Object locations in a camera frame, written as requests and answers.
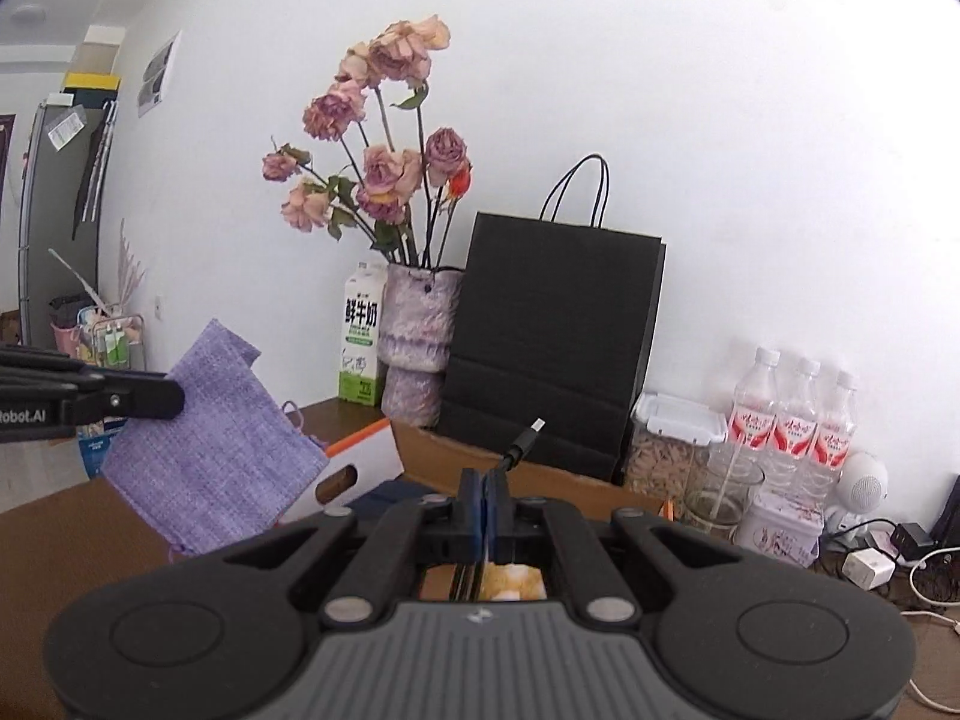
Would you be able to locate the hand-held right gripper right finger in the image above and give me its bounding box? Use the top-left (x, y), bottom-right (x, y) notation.
top-left (487, 466), bottom-right (758, 622)

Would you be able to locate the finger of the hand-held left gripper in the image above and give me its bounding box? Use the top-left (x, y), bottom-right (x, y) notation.
top-left (0, 346), bottom-right (106, 383)
top-left (64, 373), bottom-right (185, 436)

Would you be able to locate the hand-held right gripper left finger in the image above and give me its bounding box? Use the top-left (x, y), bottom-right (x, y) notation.
top-left (187, 469), bottom-right (488, 623)

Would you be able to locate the red cardboard box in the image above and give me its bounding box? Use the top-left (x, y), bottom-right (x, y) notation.
top-left (274, 418), bottom-right (672, 601)

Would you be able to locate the yellow white plush toy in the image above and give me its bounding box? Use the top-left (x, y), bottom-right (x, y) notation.
top-left (480, 561), bottom-right (548, 602)

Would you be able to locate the thin black cable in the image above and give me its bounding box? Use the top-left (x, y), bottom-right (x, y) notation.
top-left (450, 418), bottom-right (546, 602)

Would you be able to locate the purple fabric pouch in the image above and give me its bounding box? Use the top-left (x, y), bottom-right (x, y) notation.
top-left (99, 319), bottom-right (331, 557)

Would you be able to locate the clear snack container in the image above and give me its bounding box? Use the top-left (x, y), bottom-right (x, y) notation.
top-left (624, 392), bottom-right (728, 500)

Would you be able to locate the blue carton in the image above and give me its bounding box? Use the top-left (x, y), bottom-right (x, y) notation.
top-left (77, 420), bottom-right (128, 479)

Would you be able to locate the purple pampas grass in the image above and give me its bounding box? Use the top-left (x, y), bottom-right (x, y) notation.
top-left (116, 217), bottom-right (147, 316)

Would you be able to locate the grey refrigerator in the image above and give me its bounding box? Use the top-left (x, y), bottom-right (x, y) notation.
top-left (16, 97), bottom-right (121, 350)

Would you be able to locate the purple mottled vase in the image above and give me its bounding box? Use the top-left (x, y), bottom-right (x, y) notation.
top-left (377, 262), bottom-right (466, 428)

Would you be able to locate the black paper bag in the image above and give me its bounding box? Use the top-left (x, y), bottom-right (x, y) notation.
top-left (437, 154), bottom-right (667, 487)

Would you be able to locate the white green milk carton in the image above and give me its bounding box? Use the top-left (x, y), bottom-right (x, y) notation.
top-left (337, 261), bottom-right (389, 407)

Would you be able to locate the clear drinking glass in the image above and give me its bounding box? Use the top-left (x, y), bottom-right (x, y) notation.
top-left (682, 441), bottom-right (766, 545)

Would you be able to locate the red label water bottle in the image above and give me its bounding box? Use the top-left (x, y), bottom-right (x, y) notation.
top-left (726, 347), bottom-right (785, 481)
top-left (814, 370), bottom-right (860, 492)
top-left (772, 356), bottom-right (822, 488)

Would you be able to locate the white tissue pack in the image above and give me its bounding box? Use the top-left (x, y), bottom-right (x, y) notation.
top-left (733, 491), bottom-right (826, 569)

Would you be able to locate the yellow black box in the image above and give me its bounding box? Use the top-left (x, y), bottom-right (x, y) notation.
top-left (64, 71), bottom-right (121, 102)

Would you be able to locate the white round speaker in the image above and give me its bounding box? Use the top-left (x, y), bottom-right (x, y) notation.
top-left (825, 450), bottom-right (890, 533)

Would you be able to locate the white power adapter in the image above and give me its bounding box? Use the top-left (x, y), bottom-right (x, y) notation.
top-left (846, 546), bottom-right (897, 592)

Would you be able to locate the black power adapter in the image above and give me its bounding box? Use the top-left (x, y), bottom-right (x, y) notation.
top-left (889, 521), bottom-right (935, 560)

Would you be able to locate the dried pink rose bouquet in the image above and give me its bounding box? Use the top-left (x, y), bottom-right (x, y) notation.
top-left (261, 13), bottom-right (473, 271)

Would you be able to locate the metal wire rack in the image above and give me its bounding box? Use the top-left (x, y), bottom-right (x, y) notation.
top-left (75, 304), bottom-right (147, 391)

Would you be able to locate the wall poster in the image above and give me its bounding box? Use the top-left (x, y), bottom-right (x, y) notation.
top-left (137, 30), bottom-right (183, 119)

